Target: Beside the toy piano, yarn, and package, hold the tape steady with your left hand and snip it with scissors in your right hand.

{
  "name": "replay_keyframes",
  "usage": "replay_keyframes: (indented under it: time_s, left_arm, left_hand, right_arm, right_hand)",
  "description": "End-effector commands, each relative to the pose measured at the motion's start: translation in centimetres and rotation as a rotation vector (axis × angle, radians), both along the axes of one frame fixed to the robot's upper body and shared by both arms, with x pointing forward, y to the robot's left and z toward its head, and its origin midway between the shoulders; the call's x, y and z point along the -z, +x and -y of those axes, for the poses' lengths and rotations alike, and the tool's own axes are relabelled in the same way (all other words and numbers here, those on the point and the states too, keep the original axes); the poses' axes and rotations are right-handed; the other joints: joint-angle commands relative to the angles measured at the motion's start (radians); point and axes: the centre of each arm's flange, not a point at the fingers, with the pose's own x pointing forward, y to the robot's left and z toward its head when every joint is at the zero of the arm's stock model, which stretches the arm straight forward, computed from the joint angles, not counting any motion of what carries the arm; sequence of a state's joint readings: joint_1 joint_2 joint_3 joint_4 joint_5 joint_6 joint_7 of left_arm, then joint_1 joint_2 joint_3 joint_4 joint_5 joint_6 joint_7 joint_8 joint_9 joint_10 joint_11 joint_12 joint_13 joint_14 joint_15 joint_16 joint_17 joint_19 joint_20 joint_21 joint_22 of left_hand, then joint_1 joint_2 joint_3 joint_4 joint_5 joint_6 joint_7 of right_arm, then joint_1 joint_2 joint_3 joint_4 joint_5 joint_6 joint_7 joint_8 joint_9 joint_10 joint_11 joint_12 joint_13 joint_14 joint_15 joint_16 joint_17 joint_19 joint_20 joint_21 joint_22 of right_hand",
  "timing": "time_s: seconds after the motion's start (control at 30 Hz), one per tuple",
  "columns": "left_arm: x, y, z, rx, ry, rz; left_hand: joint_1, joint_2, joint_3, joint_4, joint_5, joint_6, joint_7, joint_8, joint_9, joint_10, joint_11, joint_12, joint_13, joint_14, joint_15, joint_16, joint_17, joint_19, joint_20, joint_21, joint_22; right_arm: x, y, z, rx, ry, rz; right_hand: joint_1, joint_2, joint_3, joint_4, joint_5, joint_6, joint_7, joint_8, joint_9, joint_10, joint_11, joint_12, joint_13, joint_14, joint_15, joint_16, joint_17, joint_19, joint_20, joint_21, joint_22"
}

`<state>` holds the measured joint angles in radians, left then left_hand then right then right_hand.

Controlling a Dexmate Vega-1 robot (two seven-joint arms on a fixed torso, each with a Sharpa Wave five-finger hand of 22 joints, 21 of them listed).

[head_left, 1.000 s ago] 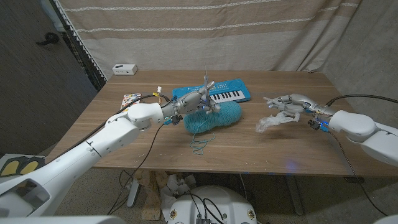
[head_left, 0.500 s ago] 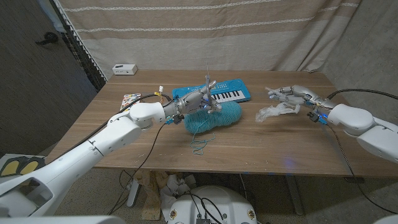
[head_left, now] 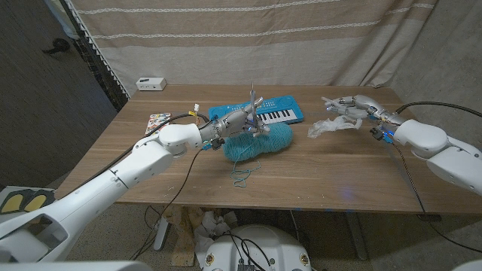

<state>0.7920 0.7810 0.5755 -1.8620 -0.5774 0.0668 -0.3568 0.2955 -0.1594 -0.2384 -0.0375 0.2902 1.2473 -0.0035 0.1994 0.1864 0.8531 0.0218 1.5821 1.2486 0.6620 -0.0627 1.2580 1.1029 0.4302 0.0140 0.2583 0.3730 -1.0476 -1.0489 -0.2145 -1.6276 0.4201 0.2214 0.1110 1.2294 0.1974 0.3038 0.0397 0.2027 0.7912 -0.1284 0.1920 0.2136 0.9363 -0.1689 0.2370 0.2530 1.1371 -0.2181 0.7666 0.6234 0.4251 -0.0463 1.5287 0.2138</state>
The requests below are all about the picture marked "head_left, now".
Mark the blue toy piano keyboard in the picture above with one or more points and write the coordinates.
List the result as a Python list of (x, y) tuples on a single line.
[(282, 109)]

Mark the grey table leg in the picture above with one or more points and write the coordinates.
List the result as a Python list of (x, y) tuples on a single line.
[(356, 235), (162, 235)]

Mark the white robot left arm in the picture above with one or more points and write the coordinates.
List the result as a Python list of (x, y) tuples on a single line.
[(98, 192)]

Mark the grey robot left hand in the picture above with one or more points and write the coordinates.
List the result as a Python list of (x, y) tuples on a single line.
[(233, 122)]

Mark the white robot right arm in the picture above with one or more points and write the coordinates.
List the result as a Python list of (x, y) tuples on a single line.
[(440, 150)]

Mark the teal yarn skein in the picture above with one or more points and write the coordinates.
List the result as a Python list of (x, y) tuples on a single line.
[(276, 137)]

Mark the clear plastic tape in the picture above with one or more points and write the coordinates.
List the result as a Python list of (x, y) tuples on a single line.
[(327, 126)]

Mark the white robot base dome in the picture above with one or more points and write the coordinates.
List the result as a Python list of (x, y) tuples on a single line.
[(263, 248)]

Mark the dark perforated panel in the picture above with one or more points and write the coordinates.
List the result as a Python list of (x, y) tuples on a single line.
[(101, 64)]

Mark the white power strip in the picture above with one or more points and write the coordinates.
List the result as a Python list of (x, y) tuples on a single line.
[(150, 84)]

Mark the crumpled white paper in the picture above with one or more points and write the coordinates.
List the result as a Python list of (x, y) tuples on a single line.
[(211, 229)]

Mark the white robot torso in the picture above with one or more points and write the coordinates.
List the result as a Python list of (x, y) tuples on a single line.
[(75, 266)]

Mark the dark wooden door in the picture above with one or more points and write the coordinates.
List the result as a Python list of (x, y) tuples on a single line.
[(45, 113)]

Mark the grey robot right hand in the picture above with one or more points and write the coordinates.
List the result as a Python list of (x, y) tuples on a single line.
[(371, 107)]

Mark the beige striped curtain backdrop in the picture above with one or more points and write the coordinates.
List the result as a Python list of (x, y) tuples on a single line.
[(244, 45)]

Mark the black base connector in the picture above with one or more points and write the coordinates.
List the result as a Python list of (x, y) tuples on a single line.
[(246, 268)]

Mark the white floor platform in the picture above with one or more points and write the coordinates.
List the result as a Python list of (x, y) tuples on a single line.
[(7, 220)]

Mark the colourful printed package box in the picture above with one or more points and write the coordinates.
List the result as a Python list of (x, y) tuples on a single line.
[(156, 120)]

